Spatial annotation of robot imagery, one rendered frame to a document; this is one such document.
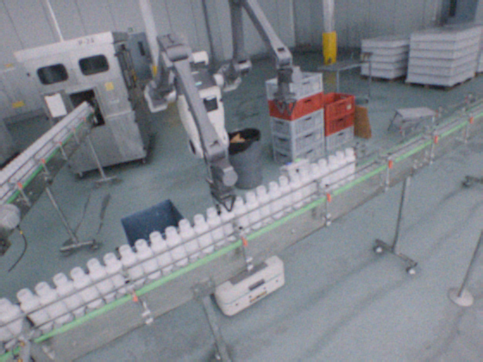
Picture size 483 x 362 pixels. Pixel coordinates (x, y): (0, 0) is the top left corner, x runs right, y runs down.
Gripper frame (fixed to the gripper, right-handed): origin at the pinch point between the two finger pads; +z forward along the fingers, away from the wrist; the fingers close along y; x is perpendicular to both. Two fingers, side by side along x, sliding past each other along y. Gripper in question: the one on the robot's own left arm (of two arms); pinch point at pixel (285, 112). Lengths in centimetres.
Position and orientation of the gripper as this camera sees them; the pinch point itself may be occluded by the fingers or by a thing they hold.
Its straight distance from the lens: 140.5
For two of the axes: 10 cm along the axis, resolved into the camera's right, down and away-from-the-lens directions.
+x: -8.6, 3.5, -3.7
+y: -4.9, -3.7, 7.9
